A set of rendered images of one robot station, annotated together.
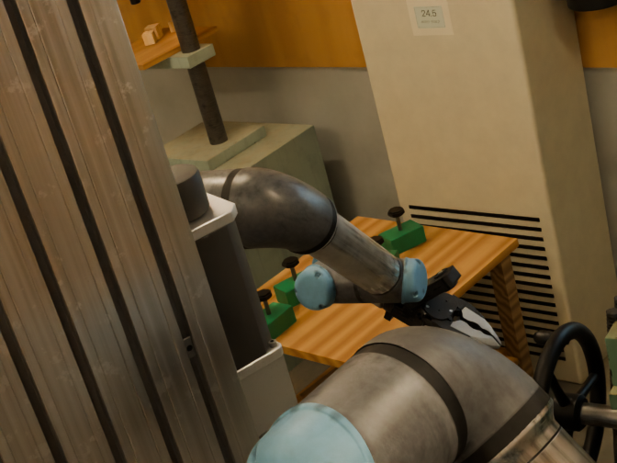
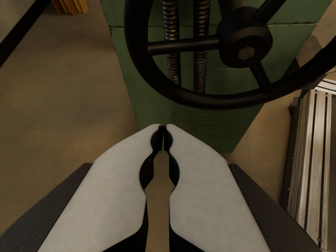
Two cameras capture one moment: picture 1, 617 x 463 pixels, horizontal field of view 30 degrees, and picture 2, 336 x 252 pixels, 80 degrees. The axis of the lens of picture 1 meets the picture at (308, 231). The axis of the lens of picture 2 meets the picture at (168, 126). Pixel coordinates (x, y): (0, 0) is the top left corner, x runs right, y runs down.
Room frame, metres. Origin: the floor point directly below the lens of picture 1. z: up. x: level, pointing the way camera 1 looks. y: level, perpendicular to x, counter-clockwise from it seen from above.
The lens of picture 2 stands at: (1.75, -0.21, 0.98)
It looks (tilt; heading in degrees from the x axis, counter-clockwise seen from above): 60 degrees down; 234
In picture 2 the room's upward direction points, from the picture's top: 2 degrees counter-clockwise
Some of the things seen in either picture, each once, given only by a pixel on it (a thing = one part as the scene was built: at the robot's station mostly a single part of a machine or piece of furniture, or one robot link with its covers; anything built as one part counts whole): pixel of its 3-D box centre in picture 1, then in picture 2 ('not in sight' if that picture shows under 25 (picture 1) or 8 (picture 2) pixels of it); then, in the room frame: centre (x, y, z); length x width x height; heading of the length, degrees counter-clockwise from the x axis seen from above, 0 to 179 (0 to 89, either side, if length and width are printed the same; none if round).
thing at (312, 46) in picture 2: not in sight; (300, 63); (1.21, -0.32, 0.58); 0.12 x 0.08 x 0.08; 52
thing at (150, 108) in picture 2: not in sight; (190, 61); (1.26, -0.69, 0.36); 0.58 x 0.45 x 0.71; 52
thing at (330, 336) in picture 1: (377, 348); not in sight; (2.73, -0.10, 0.32); 0.66 x 0.57 x 0.64; 132
